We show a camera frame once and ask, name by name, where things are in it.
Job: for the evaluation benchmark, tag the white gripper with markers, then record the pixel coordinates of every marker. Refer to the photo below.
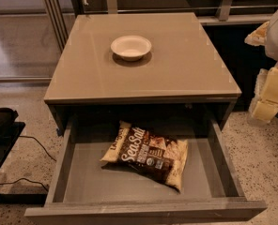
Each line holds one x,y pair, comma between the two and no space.
264,105

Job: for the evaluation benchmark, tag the brown sea salt chip bag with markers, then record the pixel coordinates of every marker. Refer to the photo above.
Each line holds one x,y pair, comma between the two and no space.
161,158

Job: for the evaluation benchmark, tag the grey cabinet with glossy top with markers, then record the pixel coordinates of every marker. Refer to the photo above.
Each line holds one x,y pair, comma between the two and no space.
182,67

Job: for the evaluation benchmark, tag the open grey top drawer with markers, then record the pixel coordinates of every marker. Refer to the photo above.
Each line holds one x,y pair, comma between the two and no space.
86,191

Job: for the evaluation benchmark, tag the white paper bowl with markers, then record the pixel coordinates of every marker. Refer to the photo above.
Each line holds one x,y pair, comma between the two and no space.
131,48

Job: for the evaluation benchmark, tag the black equipment base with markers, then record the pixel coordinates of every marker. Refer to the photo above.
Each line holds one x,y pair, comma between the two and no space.
10,130

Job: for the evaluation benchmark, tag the metal railing frame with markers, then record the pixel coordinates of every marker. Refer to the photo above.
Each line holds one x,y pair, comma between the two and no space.
210,12

